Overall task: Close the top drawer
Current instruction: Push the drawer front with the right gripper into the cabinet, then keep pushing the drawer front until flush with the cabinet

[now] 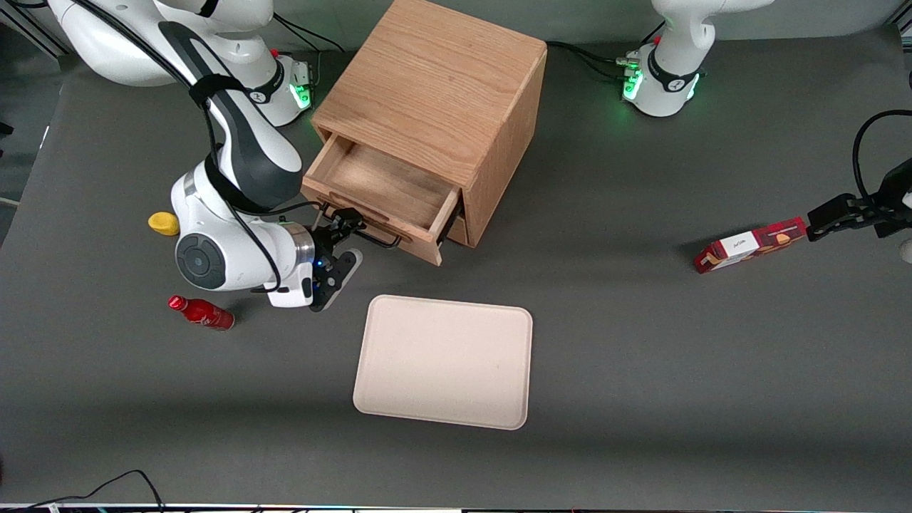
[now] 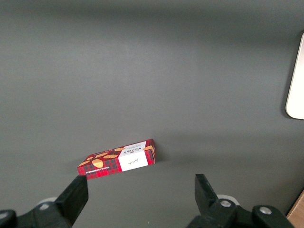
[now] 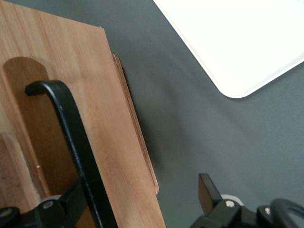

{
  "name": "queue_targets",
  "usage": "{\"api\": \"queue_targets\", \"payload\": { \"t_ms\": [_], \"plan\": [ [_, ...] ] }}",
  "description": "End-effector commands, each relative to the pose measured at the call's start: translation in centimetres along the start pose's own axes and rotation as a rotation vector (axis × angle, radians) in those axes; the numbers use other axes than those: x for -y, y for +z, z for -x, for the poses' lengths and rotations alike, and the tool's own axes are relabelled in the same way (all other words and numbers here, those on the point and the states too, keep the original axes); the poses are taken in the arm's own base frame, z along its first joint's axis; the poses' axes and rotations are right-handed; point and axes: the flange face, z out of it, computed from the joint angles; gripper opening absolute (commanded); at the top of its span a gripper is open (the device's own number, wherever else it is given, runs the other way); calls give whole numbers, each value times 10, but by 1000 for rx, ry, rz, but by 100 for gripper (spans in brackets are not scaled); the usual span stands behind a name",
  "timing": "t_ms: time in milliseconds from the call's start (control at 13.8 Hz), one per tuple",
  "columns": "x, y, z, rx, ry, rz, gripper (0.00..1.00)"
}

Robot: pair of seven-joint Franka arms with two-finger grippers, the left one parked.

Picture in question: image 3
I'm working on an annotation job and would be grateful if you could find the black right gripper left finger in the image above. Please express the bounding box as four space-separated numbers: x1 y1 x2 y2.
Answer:
0 182 90 228

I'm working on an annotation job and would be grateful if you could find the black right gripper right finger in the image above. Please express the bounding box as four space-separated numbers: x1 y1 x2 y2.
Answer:
190 173 276 228

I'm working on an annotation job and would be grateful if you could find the white plastic tray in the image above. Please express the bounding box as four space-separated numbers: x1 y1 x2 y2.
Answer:
153 0 304 99

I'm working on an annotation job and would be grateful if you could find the black cable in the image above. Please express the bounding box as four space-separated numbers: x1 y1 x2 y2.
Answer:
269 198 304 228

